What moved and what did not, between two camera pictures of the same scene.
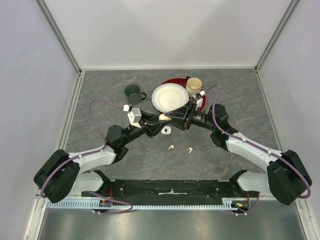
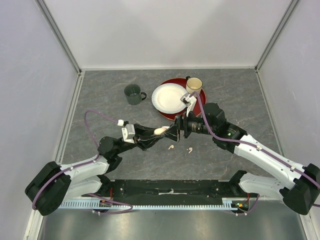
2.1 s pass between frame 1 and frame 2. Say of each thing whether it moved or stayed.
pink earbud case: moved
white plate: stayed
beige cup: stayed
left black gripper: moved
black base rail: stayed
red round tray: stayed
